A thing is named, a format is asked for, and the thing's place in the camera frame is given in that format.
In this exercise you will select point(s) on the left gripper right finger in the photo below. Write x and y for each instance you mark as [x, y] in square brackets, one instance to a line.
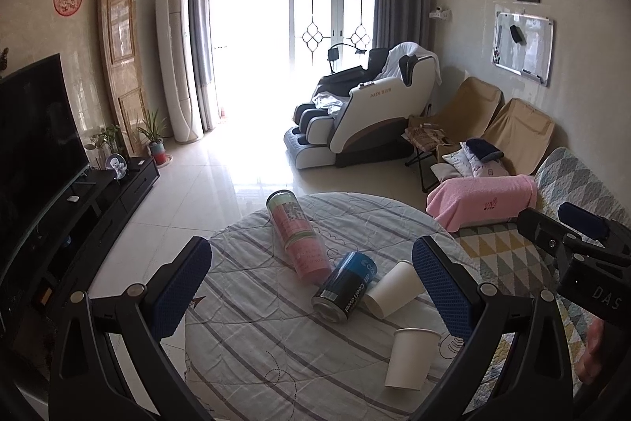
[536, 379]

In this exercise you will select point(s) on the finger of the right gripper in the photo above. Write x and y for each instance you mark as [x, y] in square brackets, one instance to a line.
[584, 216]
[548, 235]

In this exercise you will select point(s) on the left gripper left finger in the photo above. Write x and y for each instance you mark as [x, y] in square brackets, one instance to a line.
[86, 380]

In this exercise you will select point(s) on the pink green clear tumbler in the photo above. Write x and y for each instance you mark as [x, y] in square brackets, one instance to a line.
[304, 248]

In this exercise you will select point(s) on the white paper cup front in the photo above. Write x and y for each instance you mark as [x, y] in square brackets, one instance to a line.
[412, 354]

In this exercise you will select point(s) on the white paper cup lying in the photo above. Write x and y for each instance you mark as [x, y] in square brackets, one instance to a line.
[397, 288]

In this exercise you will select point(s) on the person's right hand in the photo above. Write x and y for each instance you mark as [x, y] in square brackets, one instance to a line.
[589, 365]

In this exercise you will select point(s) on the patterned quilted sofa cover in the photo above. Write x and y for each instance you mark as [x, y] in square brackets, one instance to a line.
[516, 267]

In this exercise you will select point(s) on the beige folding chair right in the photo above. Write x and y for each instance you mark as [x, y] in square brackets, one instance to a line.
[522, 133]

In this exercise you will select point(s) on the beige folding chair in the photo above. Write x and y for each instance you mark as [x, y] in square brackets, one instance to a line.
[522, 133]
[466, 116]

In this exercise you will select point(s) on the black tv cabinet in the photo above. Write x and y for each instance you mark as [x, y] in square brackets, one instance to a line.
[66, 249]

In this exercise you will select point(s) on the dark blue cushion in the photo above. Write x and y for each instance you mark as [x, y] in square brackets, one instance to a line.
[483, 150]

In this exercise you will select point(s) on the pink blanket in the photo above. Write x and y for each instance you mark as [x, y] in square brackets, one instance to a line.
[468, 201]

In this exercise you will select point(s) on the white patterned pillow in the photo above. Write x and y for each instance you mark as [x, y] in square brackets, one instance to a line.
[468, 165]

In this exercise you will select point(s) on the beige folding chair left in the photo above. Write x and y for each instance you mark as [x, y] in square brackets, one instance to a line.
[466, 116]

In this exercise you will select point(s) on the small round desk fan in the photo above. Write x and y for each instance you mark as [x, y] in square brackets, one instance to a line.
[117, 164]

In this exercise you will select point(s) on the striped grey tablecloth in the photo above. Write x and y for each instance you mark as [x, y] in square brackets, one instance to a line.
[255, 349]

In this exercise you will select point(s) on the blue black can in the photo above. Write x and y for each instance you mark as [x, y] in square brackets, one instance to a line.
[340, 294]

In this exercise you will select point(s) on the small green plant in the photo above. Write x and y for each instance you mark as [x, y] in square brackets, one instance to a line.
[106, 141]

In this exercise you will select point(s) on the black flat television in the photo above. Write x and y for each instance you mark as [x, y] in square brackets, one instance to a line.
[41, 151]

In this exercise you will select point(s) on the potted plant red pot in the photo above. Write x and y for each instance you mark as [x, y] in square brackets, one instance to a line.
[152, 128]

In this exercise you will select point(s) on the white massage chair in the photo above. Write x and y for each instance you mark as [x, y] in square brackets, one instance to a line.
[359, 115]

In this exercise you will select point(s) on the white standing air conditioner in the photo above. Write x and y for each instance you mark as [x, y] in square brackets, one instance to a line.
[177, 72]

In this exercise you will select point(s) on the left grey curtain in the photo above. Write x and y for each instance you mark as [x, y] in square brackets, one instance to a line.
[200, 41]

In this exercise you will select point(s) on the wall whiteboard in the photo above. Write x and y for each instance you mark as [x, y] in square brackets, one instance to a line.
[523, 44]

